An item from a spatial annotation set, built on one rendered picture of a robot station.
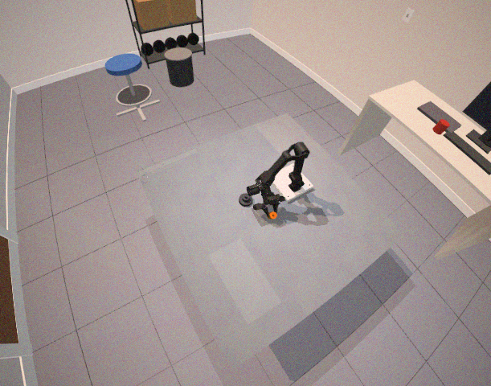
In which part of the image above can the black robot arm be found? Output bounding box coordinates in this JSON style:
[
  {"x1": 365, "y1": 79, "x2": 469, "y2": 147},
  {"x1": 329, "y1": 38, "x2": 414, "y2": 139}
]
[{"x1": 247, "y1": 142, "x2": 309, "y2": 205}]

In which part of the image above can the grey round pedestal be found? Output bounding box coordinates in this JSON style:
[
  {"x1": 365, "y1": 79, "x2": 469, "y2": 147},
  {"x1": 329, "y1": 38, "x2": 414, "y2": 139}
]
[{"x1": 239, "y1": 193, "x2": 252, "y2": 207}]

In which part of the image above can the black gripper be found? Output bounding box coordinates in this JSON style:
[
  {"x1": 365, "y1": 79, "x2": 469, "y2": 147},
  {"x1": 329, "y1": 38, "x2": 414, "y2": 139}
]
[{"x1": 253, "y1": 190, "x2": 285, "y2": 218}]

